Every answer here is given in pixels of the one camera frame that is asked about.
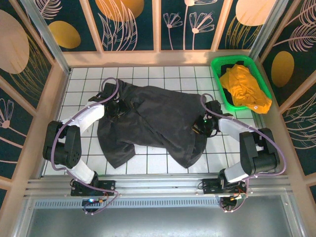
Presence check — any black t-shirt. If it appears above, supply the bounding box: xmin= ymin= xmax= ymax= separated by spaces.
xmin=96 ymin=79 xmax=210 ymax=170

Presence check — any yellow t-shirt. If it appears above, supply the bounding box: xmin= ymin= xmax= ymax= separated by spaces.
xmin=219 ymin=63 xmax=273 ymax=115

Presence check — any dark garment under yellow shirt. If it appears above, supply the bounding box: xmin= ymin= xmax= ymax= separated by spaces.
xmin=220 ymin=63 xmax=235 ymax=106

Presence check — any green plastic basket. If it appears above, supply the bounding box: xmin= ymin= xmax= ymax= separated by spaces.
xmin=210 ymin=54 xmax=273 ymax=111

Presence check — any perforated metal vent strip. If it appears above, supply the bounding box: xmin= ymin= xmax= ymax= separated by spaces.
xmin=34 ymin=198 xmax=292 ymax=208

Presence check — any grey metal sheet panel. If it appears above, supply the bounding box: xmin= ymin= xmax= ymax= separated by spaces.
xmin=14 ymin=195 xmax=307 ymax=237

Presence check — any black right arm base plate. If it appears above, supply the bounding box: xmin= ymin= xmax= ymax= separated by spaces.
xmin=201 ymin=178 xmax=247 ymax=196

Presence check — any aluminium mounting rail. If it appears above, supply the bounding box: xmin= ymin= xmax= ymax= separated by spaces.
xmin=23 ymin=174 xmax=293 ymax=198

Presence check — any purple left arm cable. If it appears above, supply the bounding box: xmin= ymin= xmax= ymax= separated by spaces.
xmin=50 ymin=77 xmax=121 ymax=216

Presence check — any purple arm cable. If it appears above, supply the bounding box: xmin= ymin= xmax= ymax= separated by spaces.
xmin=50 ymin=77 xmax=121 ymax=216
xmin=200 ymin=93 xmax=288 ymax=213

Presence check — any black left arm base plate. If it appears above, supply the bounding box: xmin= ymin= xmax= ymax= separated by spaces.
xmin=70 ymin=179 xmax=117 ymax=197

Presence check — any aluminium frame post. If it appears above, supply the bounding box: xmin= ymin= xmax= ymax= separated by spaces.
xmin=249 ymin=0 xmax=286 ymax=60
xmin=19 ymin=0 xmax=73 ymax=75

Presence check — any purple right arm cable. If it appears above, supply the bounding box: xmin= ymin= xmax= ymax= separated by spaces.
xmin=200 ymin=93 xmax=288 ymax=213

